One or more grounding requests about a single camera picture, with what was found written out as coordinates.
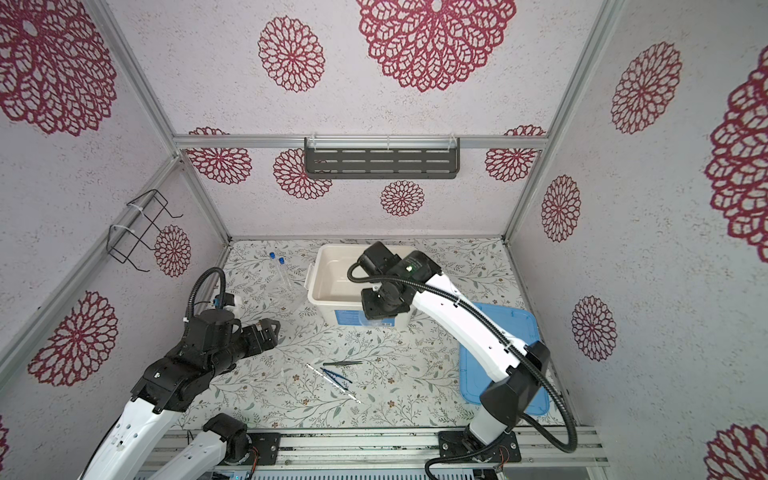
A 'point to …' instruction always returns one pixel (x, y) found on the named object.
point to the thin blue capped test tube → (281, 261)
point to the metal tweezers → (343, 363)
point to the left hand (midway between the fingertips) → (265, 334)
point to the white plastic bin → (334, 298)
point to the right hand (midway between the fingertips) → (371, 306)
